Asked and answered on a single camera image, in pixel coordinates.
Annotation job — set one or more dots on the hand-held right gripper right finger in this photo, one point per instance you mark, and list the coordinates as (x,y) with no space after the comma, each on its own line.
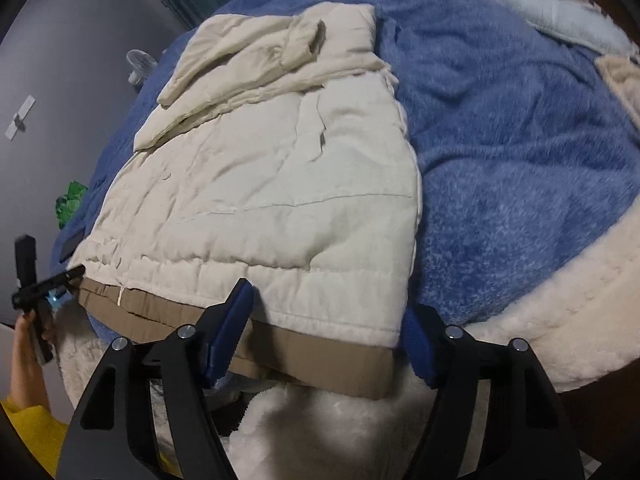
(417,350)

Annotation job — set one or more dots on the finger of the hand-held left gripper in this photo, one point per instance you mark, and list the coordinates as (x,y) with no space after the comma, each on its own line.
(55,285)

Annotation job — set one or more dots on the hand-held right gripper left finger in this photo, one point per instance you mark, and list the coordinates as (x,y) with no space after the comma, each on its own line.
(227,340)

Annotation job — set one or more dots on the cream hooded jacket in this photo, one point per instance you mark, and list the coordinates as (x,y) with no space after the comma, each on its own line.
(260,185)

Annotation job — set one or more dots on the person's left hand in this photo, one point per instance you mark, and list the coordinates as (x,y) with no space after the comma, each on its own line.
(27,365)

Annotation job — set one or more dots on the green crumpled object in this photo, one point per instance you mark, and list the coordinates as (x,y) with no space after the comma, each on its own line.
(70,205)

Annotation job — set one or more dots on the cream fluffy blanket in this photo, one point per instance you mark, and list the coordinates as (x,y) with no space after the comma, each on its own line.
(550,320)

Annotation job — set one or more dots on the blue fleece blanket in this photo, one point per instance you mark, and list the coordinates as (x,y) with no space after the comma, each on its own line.
(500,160)

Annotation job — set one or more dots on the small white fan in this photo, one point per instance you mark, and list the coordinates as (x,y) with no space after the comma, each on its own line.
(140,62)

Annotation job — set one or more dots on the light blue pillow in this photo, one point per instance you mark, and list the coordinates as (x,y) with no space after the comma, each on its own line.
(560,15)

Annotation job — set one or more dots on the white wall strip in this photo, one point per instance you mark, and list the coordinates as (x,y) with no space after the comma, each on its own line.
(20,117)

